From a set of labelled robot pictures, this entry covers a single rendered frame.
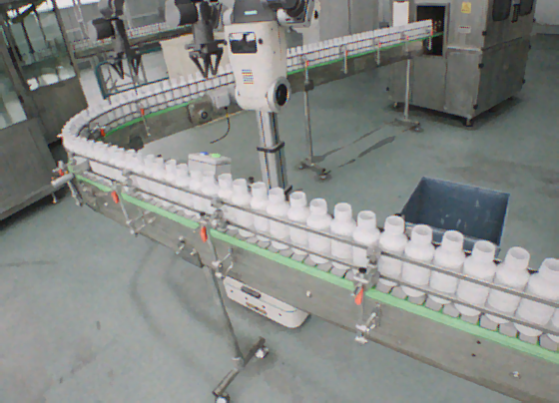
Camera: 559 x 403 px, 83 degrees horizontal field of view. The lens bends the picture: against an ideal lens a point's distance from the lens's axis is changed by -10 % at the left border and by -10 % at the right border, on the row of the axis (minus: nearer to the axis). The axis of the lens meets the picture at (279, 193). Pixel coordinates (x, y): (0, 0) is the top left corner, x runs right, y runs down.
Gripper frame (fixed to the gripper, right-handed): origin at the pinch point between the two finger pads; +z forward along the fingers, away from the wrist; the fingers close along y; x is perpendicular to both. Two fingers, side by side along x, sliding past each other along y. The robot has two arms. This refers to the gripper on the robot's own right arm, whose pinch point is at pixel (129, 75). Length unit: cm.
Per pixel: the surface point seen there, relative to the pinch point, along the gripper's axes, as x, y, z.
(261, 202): 70, 17, 28
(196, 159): 30.0, 2.0, 28.8
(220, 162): 39.6, -0.1, 29.2
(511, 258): 127, 17, 24
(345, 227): 94, 17, 28
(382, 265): 103, 18, 34
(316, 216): 87, 17, 26
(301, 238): 82, 17, 34
